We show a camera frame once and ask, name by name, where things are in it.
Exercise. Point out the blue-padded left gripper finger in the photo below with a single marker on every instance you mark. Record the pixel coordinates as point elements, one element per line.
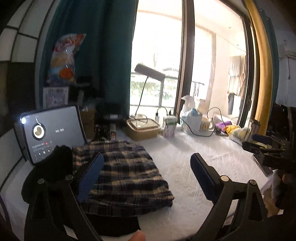
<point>89,176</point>

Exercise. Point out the small spray can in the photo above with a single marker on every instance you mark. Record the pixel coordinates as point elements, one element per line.
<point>112,132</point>

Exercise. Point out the white plastic bag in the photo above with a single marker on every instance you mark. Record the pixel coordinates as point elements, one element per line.
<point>188,106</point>

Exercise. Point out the steel travel tumbler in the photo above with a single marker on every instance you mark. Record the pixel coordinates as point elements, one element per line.
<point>252,129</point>

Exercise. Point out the brown lidded food container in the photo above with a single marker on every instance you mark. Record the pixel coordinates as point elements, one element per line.
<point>142,129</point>

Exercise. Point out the black desk lamp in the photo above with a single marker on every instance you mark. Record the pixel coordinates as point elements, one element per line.
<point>147,88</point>

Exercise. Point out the white bear mug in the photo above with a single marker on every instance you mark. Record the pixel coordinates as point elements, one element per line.
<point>207,124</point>

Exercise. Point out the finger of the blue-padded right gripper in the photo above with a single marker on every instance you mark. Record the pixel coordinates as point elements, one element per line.
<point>207,177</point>

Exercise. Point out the green white milk carton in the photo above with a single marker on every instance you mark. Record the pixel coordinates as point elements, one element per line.
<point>169,126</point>

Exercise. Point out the purple cloth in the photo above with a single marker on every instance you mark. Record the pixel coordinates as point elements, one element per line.
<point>223,124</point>

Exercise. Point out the teal curtain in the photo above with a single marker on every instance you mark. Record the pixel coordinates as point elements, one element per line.
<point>105,56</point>

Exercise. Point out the yellow curtain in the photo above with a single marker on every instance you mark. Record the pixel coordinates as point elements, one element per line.
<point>266,68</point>

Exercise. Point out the colourful snack bag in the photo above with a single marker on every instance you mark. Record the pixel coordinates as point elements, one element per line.
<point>62,64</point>

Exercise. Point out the navy cream plaid pants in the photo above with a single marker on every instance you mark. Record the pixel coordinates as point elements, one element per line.
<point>129,183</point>

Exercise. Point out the white charger adapter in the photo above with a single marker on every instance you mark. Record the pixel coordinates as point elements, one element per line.
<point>157,117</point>

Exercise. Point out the tablet with lit screen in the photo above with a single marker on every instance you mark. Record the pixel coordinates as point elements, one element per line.
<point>44,130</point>

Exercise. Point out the black folded garment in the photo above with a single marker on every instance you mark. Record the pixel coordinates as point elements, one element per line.
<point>51,190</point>

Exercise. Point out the white cartoon bear box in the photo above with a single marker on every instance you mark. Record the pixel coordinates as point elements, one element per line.
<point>55,96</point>

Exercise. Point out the white perforated basket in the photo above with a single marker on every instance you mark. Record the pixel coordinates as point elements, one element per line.
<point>191,124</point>

